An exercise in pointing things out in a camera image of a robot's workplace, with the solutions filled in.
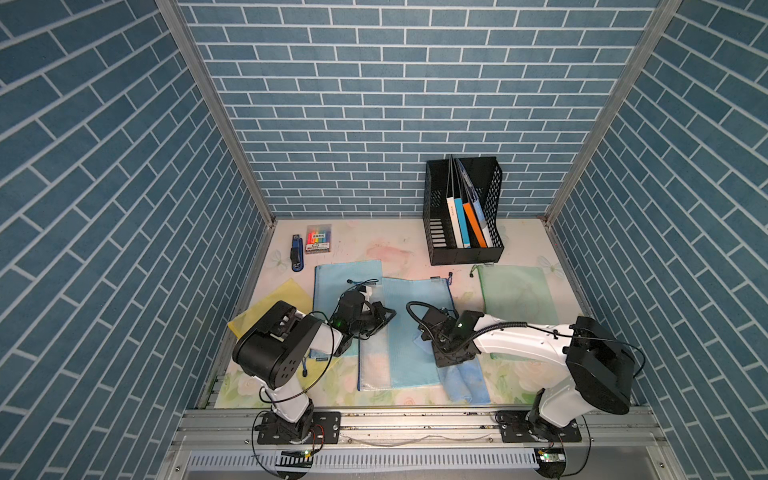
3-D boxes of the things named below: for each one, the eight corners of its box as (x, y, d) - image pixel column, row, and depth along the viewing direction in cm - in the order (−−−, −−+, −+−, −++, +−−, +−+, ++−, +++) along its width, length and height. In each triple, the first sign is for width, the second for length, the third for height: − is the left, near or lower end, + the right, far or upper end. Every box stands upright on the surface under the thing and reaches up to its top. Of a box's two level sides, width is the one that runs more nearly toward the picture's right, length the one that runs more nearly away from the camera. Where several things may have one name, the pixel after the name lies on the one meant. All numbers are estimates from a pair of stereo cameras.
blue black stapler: (293, 272, 106) (290, 264, 102) (294, 240, 116) (291, 232, 112) (303, 271, 107) (300, 262, 103) (303, 239, 117) (300, 230, 113)
